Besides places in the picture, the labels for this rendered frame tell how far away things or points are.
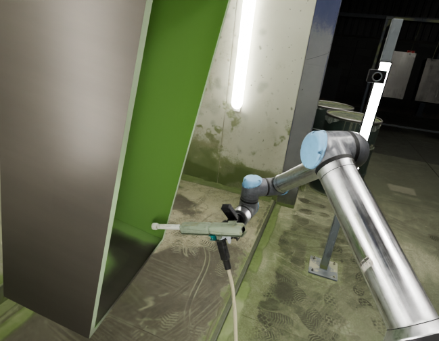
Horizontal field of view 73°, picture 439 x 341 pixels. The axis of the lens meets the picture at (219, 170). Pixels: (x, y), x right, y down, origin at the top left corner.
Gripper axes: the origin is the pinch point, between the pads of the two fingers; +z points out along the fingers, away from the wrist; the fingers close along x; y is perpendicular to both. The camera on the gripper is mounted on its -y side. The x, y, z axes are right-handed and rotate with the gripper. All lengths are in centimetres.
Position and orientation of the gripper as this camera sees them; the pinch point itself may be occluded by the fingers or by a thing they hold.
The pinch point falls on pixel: (217, 235)
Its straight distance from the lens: 126.0
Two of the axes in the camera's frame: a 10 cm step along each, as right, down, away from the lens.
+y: 2.2, 9.5, 2.4
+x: -8.6, 0.7, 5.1
